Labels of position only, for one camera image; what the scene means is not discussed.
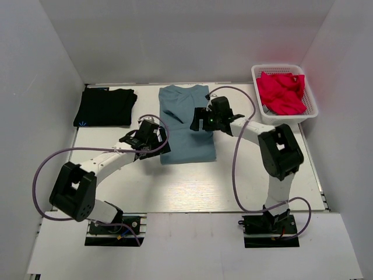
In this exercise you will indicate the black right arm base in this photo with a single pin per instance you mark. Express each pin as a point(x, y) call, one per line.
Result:
point(259, 233)

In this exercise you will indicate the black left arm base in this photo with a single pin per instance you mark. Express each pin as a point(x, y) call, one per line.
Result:
point(130, 232)

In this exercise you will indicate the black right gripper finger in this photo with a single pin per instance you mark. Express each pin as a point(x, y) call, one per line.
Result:
point(197, 124)
point(200, 113)

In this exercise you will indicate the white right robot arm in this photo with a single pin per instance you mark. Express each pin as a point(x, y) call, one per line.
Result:
point(280, 151)

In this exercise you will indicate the folded black t-shirt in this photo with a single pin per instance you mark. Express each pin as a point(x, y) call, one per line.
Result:
point(101, 107)

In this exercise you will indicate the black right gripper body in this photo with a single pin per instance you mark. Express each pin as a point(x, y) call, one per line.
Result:
point(213, 120)

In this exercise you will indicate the teal blue t-shirt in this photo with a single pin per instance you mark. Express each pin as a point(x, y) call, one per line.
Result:
point(177, 105)

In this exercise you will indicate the white plastic basket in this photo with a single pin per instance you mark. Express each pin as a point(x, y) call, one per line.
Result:
point(269, 117)

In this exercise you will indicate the crumpled red t-shirt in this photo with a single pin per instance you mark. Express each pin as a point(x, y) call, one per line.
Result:
point(282, 93)

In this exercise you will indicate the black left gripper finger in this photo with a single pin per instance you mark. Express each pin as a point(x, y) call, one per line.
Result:
point(164, 146)
point(142, 156)

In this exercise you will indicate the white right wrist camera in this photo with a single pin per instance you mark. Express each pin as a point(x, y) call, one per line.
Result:
point(210, 98)

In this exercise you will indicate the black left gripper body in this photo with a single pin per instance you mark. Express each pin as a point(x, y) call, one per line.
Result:
point(152, 142)

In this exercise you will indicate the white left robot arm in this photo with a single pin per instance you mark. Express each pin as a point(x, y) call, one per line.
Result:
point(74, 192)

